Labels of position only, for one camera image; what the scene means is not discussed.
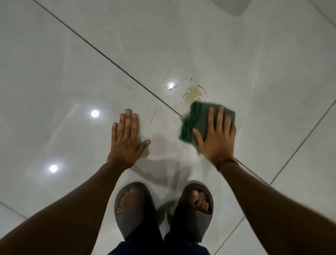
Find person's right hand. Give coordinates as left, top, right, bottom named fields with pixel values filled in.
left=193, top=106, right=237, bottom=167

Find person's left hand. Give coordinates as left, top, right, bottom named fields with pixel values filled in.
left=107, top=109, right=151, bottom=171

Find green scrub cloth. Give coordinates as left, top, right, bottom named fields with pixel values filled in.
left=180, top=101, right=236, bottom=153

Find person's right forearm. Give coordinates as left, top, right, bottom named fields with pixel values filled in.
left=218, top=161, right=336, bottom=255

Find person's left forearm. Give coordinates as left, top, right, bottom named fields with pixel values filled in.
left=0, top=161, right=125, bottom=255

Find yellowish liquid spill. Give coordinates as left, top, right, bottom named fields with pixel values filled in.
left=164, top=77, right=210, bottom=104

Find person's left foot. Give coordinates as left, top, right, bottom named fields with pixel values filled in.
left=116, top=188, right=143, bottom=215

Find person's foot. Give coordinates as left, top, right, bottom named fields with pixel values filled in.
left=187, top=190, right=210, bottom=214
left=116, top=188, right=143, bottom=215

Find person's right foot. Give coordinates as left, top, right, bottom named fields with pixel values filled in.
left=187, top=190, right=210, bottom=214

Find grey left slipper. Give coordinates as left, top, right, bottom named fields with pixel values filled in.
left=114, top=182, right=158, bottom=239

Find grey slipper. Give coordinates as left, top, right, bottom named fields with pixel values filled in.
left=114, top=182, right=158, bottom=239
left=168, top=180, right=214, bottom=243

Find grey right slipper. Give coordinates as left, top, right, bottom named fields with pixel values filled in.
left=168, top=180, right=214, bottom=243

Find dark blue shorts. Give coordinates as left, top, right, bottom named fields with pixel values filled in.
left=108, top=223, right=211, bottom=255

